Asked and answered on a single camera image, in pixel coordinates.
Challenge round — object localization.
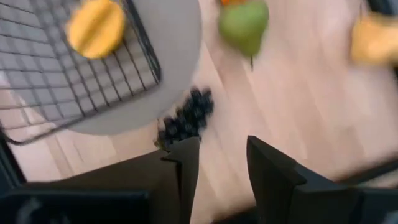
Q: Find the black grape bunch with leaves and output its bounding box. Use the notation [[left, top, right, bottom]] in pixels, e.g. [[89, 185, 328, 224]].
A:
[[154, 87, 215, 150]]

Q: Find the green pear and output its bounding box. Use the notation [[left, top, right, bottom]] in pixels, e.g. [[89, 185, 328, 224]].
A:
[[217, 1, 270, 72]]

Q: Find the yellow star fruit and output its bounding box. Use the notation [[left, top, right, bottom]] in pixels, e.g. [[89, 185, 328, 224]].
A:
[[65, 0, 127, 60]]

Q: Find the black wire basket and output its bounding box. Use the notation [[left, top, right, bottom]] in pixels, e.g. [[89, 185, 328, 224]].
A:
[[0, 0, 162, 146]]

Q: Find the round grey table mat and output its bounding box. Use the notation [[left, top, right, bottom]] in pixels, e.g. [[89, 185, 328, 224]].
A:
[[0, 0, 203, 136]]

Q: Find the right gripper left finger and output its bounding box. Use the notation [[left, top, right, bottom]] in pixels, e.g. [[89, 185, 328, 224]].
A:
[[18, 136, 200, 224]]

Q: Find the orange tangerine cluster with leaves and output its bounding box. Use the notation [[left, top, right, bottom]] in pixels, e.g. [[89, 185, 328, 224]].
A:
[[219, 0, 249, 6]]

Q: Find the yellow pear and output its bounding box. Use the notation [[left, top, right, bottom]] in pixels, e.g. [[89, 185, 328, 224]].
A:
[[350, 14, 398, 67]]

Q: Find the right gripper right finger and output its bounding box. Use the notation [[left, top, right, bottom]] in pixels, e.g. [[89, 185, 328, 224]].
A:
[[247, 136, 361, 224]]

